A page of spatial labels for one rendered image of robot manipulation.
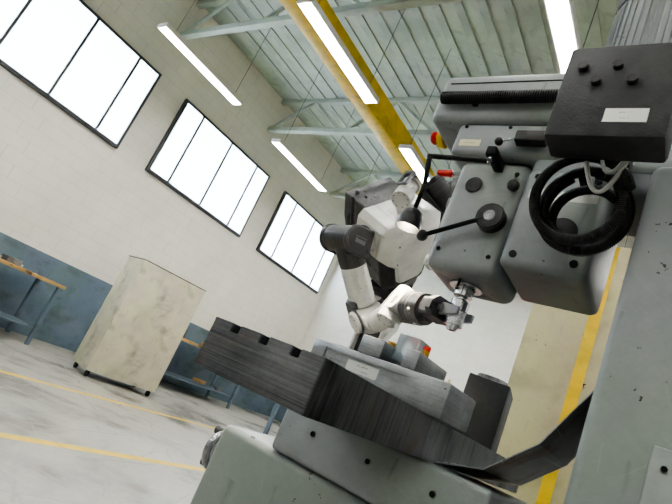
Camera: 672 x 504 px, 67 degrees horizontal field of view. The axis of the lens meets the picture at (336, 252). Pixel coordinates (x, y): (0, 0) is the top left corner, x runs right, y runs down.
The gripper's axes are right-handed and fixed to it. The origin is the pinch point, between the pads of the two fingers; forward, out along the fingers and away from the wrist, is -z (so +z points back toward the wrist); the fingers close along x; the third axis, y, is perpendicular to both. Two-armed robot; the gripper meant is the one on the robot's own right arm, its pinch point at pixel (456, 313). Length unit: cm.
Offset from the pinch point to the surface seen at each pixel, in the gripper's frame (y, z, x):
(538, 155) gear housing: -40.5, -14.2, -7.0
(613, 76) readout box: -42, -40, -24
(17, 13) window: -253, 712, -225
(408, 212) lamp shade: -23.2, 17.7, -13.0
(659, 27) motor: -81, -29, 2
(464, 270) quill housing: -8.5, -5.2, -7.8
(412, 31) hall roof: -492, 481, 204
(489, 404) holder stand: 15.1, 7.0, 31.4
